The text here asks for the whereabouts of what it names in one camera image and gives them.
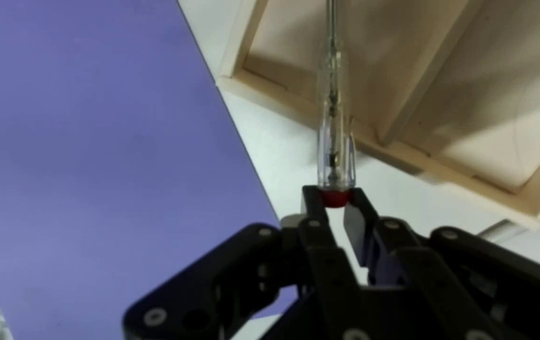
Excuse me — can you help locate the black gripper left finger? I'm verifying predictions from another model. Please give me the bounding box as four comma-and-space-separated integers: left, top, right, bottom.
123, 185, 361, 340

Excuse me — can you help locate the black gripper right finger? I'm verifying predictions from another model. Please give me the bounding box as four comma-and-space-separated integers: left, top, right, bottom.
342, 187, 540, 340

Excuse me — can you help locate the clear handle screwdriver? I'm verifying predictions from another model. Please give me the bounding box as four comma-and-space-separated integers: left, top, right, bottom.
316, 0, 359, 210

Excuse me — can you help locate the purple mat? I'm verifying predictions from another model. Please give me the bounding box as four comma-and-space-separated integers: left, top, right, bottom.
0, 0, 301, 340

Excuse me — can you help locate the light wooden tray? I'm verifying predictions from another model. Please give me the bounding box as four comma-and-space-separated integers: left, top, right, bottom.
220, 0, 540, 233

